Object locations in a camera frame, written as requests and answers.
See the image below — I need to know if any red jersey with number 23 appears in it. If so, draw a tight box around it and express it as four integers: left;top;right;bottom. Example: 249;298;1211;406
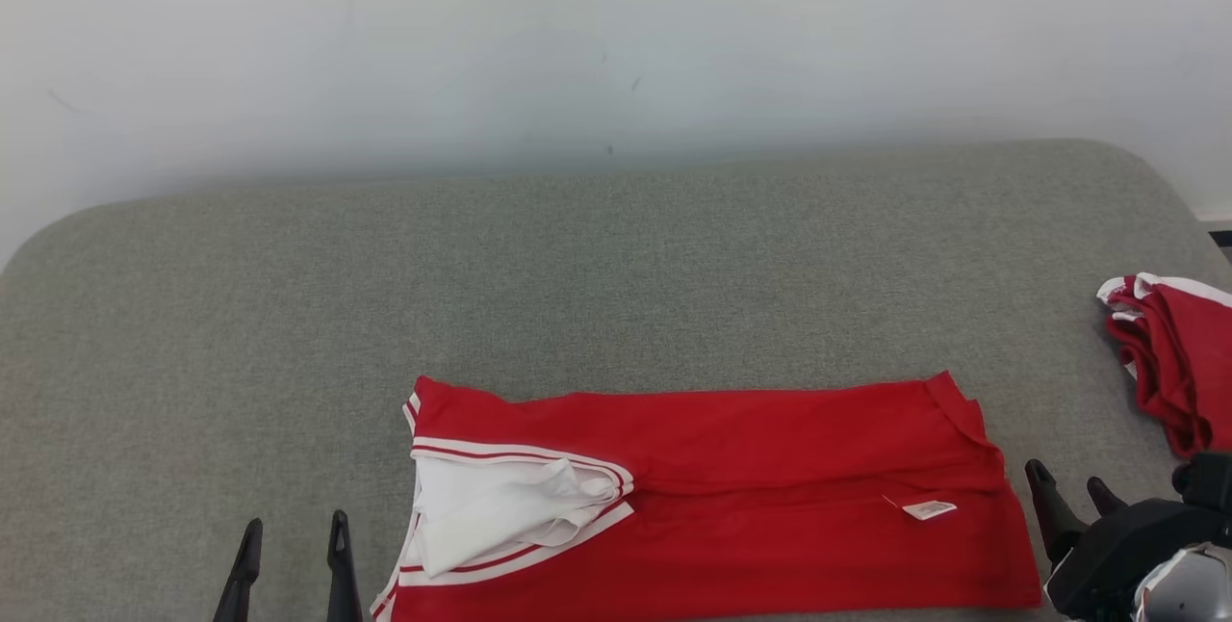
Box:
371;370;1045;622

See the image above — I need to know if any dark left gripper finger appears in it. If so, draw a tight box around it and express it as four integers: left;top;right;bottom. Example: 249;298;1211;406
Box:
214;518;264;622
325;509;362;622

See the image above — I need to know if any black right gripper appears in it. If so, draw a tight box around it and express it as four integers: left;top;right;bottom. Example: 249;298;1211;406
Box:
1024;458;1232;622

